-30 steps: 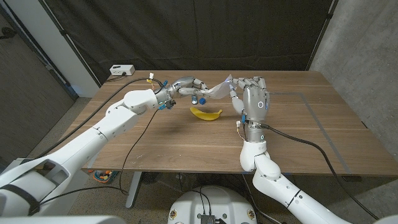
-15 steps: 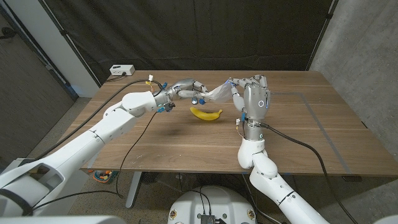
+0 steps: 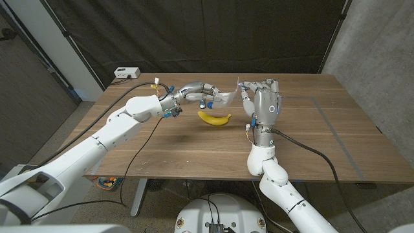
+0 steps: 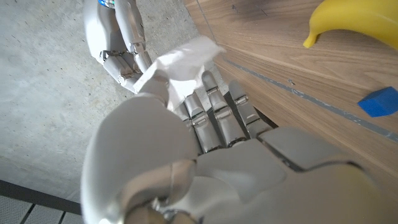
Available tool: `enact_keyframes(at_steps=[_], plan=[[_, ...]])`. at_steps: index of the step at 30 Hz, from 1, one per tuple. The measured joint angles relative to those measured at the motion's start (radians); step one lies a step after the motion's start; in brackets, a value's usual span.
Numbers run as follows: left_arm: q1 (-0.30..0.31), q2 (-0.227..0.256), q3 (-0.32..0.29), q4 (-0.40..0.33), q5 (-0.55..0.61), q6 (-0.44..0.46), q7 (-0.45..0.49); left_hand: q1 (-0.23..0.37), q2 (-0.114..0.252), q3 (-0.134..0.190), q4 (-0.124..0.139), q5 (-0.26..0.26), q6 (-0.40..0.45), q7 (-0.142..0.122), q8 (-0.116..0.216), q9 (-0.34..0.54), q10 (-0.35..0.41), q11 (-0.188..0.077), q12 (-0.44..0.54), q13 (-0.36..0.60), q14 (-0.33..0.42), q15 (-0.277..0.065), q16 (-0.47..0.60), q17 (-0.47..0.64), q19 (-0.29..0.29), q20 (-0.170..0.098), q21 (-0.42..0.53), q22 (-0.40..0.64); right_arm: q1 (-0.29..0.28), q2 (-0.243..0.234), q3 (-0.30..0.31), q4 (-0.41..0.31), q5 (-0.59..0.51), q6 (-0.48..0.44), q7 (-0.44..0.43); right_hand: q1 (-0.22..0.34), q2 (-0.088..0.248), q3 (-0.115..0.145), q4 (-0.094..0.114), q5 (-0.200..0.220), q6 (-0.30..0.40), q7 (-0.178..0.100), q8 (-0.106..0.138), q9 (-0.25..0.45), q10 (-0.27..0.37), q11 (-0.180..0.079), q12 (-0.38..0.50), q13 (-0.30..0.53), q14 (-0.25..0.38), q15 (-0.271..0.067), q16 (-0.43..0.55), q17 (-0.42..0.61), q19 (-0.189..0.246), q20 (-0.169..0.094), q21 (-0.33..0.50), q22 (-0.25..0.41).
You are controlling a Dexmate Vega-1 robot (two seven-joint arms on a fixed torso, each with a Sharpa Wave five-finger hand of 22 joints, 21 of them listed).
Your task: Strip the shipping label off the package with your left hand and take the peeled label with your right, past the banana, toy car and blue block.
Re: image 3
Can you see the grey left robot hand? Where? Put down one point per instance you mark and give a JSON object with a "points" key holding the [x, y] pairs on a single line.
{"points": [[197, 92]]}

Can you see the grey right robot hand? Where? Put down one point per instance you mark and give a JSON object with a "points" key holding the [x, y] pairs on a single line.
{"points": [[265, 103]]}

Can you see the peeled shipping label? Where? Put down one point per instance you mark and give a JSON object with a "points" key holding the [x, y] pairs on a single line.
{"points": [[238, 84]]}

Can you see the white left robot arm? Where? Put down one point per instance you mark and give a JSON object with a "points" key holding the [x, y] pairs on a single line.
{"points": [[97, 145]]}

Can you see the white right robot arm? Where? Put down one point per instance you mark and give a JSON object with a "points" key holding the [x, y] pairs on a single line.
{"points": [[275, 191]]}

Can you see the silver blue toy car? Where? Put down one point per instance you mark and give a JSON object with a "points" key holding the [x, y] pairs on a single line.
{"points": [[202, 105]]}

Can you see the blue block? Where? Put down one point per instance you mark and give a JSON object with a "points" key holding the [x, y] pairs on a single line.
{"points": [[210, 105]]}

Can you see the yellow banana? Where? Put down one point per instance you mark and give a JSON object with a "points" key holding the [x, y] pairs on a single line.
{"points": [[213, 120]]}

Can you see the white power strip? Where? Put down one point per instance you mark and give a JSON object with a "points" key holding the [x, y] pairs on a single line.
{"points": [[126, 72]]}

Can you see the black backdrop stand pole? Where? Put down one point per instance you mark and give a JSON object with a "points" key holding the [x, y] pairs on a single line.
{"points": [[66, 33], [336, 30]]}

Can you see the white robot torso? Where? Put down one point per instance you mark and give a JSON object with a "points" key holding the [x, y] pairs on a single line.
{"points": [[226, 210]]}

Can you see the white table leg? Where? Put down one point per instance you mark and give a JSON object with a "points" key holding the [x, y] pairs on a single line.
{"points": [[139, 197]]}

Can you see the orange blue floor item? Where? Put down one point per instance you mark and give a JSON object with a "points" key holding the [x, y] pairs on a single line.
{"points": [[109, 183]]}

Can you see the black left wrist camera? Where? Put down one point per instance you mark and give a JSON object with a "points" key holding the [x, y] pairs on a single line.
{"points": [[176, 112]]}

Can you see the black wall hook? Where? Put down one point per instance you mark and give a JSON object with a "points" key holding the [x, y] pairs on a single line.
{"points": [[7, 34]]}

